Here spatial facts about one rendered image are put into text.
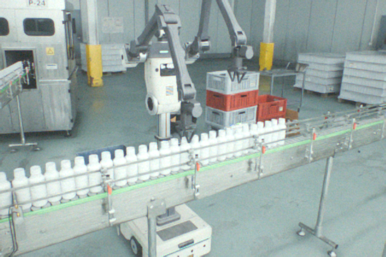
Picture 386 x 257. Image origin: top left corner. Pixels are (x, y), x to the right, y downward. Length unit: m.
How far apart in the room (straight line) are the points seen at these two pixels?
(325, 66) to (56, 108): 6.28
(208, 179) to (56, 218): 0.78
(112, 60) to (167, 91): 8.98
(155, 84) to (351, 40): 11.18
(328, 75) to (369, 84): 1.12
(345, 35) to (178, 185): 11.77
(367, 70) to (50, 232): 7.36
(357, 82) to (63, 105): 6.17
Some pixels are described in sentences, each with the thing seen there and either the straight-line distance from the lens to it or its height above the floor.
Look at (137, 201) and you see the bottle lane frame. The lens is 1.61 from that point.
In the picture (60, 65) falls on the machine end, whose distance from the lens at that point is 5.09.
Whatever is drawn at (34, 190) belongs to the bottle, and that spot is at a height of 1.08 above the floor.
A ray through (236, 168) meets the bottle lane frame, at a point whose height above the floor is 0.94.
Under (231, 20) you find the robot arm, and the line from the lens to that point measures 1.98.
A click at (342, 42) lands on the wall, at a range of 13.12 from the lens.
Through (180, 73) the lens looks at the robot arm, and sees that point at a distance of 1.59.
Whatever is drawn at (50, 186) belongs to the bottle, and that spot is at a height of 1.08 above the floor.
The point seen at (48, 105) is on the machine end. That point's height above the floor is 0.51.
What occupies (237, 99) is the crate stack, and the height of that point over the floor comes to 0.79.
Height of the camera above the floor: 1.73
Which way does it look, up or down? 17 degrees down
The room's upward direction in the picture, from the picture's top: 1 degrees clockwise
